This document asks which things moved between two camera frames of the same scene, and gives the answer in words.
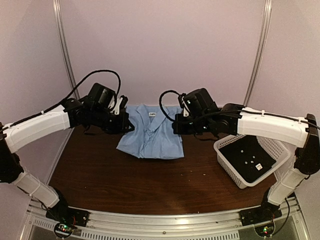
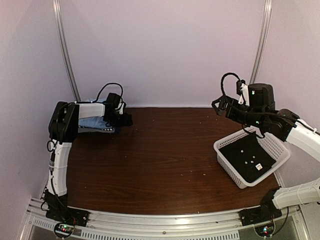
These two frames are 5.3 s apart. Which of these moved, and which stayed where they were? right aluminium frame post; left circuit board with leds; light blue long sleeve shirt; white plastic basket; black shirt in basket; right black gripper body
Moved: right black gripper body; light blue long sleeve shirt
Stayed: white plastic basket; left circuit board with leds; right aluminium frame post; black shirt in basket
